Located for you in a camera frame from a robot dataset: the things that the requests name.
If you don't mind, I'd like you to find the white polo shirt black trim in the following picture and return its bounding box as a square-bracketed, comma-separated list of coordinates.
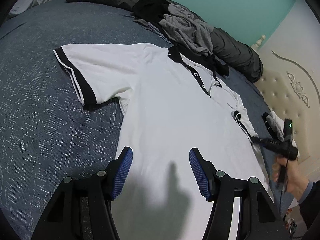
[54, 43, 270, 239]

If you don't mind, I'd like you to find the folded white clothes stack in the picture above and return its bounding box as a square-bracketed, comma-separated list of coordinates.
[262, 111, 284, 147]

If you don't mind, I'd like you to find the person's right hand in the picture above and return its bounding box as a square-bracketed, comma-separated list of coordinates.
[272, 156, 312, 203]

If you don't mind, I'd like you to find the black garment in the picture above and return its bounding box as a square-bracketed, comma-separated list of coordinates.
[132, 0, 229, 76]

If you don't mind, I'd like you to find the cream tufted headboard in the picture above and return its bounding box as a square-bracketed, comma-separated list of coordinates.
[251, 35, 319, 165]

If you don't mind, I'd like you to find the grey crumpled garment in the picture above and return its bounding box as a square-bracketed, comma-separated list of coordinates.
[159, 3, 214, 56]

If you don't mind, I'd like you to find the person's right forearm sleeve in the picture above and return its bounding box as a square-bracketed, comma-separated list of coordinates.
[298, 181, 320, 239]

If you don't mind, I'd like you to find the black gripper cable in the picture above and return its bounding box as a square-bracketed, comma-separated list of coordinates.
[277, 159, 291, 221]

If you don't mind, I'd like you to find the dark grey rolled duvet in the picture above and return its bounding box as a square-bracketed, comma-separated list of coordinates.
[66, 0, 264, 83]

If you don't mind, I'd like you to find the floor clutter pile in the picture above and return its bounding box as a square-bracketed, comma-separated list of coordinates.
[283, 209, 297, 239]

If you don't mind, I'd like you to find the black tracker camera box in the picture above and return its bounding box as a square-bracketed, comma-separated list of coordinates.
[283, 119, 293, 143]

